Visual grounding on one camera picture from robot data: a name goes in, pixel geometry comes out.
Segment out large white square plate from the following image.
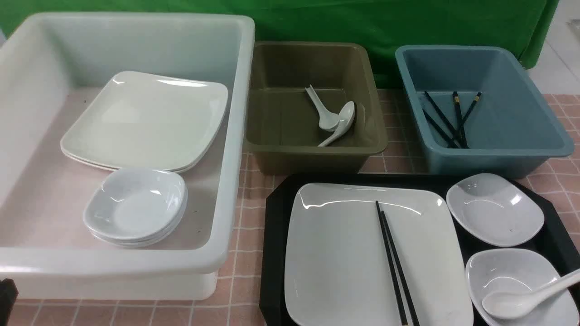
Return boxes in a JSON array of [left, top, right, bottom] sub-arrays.
[[284, 183, 474, 326]]

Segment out small white bowl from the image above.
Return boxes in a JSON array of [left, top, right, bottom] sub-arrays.
[[465, 248, 579, 326], [446, 173, 545, 248]]

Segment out white ceramic soup spoon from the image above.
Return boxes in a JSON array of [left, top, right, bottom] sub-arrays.
[[481, 269, 580, 320]]

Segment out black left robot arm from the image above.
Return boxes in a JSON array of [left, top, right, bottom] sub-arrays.
[[0, 278, 19, 326]]

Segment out olive green plastic bin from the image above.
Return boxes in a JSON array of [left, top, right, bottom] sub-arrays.
[[245, 41, 388, 175]]

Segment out white spoon in bin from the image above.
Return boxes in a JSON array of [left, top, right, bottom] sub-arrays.
[[305, 85, 339, 132], [318, 101, 356, 147]]

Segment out black chopstick in bin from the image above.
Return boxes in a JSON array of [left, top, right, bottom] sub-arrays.
[[423, 91, 468, 149], [423, 109, 460, 149]]

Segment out stacked white square plates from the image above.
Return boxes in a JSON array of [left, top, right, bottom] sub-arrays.
[[60, 72, 229, 173]]

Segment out stacked small white bowls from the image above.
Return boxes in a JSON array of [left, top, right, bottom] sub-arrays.
[[83, 168, 188, 248]]

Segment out large white plastic tub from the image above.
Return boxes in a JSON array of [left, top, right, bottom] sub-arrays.
[[0, 12, 255, 303]]

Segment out green backdrop cloth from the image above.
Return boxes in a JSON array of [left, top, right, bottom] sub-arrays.
[[0, 0, 559, 88]]

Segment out black chopstick gold band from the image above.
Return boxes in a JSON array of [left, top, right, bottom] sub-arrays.
[[452, 91, 482, 148], [452, 91, 469, 149]]

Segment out blue plastic bin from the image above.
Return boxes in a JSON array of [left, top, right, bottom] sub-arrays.
[[395, 45, 575, 179]]

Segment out black serving tray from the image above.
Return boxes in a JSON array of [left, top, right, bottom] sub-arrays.
[[259, 173, 580, 326]]

